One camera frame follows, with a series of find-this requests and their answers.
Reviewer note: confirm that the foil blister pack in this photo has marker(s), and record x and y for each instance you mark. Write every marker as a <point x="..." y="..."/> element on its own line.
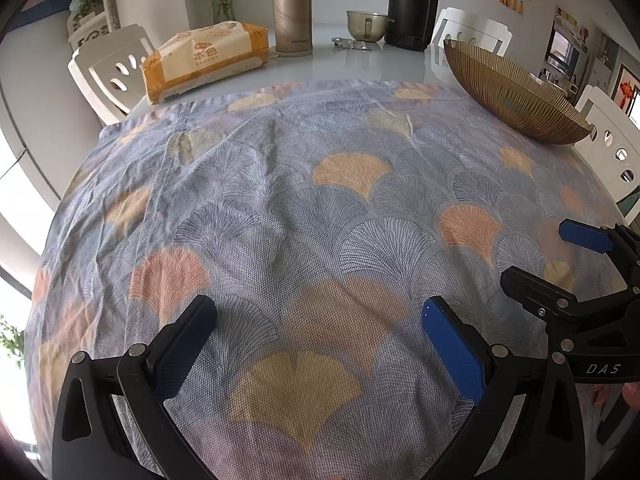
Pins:
<point x="357" y="45"/>

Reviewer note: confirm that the black cylinder flask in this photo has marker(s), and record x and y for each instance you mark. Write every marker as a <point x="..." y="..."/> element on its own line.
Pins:
<point x="412" y="5"/>

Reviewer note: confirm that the yellow hanging tassels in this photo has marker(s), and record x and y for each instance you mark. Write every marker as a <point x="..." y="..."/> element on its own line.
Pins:
<point x="510" y="1"/>

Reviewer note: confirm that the green plant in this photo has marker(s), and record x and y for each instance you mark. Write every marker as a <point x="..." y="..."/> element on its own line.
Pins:
<point x="12" y="342"/>

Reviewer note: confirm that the amber ribbed glass bowl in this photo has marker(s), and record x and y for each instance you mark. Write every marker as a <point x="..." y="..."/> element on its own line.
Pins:
<point x="510" y="95"/>

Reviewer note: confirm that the smoky glass cup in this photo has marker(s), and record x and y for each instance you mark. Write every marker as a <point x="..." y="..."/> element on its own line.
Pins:
<point x="367" y="27"/>

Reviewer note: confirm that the window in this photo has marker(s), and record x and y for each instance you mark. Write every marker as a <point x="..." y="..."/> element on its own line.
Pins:
<point x="10" y="200"/>

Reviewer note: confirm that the orange tissue pack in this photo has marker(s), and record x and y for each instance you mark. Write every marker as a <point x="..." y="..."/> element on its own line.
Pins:
<point x="200" y="60"/>

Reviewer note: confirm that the white carved shelf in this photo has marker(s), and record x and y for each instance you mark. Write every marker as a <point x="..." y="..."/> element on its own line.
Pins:
<point x="90" y="35"/>

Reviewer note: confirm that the leaf print tablecloth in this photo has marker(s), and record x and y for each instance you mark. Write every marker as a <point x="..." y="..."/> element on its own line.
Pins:
<point x="300" y="240"/>

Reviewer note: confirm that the television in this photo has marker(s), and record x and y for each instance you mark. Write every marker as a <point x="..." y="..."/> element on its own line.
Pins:
<point x="562" y="52"/>

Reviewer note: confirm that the red flower painting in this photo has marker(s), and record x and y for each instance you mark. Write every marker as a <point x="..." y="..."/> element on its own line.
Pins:
<point x="627" y="90"/>

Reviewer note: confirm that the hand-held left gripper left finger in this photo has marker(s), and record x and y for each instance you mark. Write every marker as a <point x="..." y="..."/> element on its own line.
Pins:
<point x="185" y="345"/>

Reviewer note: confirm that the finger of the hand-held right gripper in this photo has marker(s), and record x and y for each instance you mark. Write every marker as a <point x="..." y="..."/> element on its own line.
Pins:
<point x="585" y="235"/>
<point x="530" y="285"/>

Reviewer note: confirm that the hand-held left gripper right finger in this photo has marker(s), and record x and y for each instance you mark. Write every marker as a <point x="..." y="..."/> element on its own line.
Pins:
<point x="455" y="355"/>

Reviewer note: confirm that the white chair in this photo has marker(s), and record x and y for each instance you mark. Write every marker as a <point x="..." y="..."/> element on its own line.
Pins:
<point x="610" y="125"/>
<point x="475" y="25"/>
<point x="100" y="75"/>

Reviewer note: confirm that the person's right hand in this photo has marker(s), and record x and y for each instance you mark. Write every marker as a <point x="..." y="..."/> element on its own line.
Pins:
<point x="598" y="397"/>

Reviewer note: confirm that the beige thermos bottle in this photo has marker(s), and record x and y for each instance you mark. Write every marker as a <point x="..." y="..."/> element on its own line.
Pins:
<point x="292" y="10"/>

